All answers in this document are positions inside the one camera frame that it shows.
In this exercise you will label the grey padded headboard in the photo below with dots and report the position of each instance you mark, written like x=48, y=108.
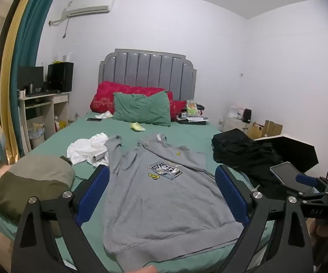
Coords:
x=149, y=71

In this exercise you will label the black phone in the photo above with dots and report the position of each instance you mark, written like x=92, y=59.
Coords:
x=94, y=119

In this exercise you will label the olive green bundle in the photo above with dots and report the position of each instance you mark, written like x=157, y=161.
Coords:
x=30, y=184

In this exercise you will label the yellow curtain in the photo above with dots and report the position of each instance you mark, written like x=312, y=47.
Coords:
x=13, y=71

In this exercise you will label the green snack bag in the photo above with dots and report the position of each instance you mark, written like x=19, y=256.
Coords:
x=192, y=107

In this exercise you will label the cardboard box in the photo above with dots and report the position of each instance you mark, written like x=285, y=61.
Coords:
x=266, y=129

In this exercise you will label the red pillow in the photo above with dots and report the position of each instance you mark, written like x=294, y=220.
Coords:
x=107, y=96

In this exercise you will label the smartphone with grey screen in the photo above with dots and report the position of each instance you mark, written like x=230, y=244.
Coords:
x=288, y=175

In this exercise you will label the white computer desk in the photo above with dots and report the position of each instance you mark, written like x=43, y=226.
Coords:
x=43, y=108

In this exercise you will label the white small box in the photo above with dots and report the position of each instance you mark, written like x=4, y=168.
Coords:
x=234, y=112

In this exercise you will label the white crumpled cloth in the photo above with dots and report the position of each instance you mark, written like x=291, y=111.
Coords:
x=84, y=149

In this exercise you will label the teal curtain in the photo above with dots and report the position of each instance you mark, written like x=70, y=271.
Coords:
x=28, y=57

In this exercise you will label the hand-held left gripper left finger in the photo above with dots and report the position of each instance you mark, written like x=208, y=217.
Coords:
x=95, y=187

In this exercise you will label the pile of black clothes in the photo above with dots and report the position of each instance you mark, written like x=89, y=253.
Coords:
x=243, y=150

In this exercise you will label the yellow-green small cloth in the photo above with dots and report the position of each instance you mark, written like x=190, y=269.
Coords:
x=137, y=126

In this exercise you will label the grey hoodie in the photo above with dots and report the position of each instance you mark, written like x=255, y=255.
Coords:
x=164, y=199

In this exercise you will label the white air conditioner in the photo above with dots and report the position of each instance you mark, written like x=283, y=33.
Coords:
x=87, y=5

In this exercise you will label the white mug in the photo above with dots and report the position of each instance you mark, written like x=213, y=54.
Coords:
x=21, y=94

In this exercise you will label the person's right hand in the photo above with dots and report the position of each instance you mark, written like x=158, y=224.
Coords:
x=315, y=229

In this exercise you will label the black computer tower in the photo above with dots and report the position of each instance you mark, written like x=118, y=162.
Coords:
x=60, y=76

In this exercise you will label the black speaker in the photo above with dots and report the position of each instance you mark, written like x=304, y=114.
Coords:
x=247, y=115

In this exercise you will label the trash bin with bag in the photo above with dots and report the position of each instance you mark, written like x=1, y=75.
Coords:
x=37, y=133

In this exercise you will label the bed with green sheet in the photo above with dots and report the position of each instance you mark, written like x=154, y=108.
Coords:
x=181, y=136

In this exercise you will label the white crumpled paper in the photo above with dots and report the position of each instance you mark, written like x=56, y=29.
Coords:
x=104, y=115

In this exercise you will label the green pillow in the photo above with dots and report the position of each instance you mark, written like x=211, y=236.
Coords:
x=142, y=108

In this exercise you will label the white nightstand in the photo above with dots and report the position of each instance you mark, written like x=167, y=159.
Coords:
x=232, y=123

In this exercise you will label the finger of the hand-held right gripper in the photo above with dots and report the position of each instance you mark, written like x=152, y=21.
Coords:
x=306, y=180

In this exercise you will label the black monitor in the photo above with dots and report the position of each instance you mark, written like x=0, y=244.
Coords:
x=30, y=76

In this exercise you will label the stack of books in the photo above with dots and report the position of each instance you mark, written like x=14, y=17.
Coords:
x=192, y=120

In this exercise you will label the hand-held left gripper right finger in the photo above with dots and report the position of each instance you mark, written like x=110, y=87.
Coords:
x=229, y=190

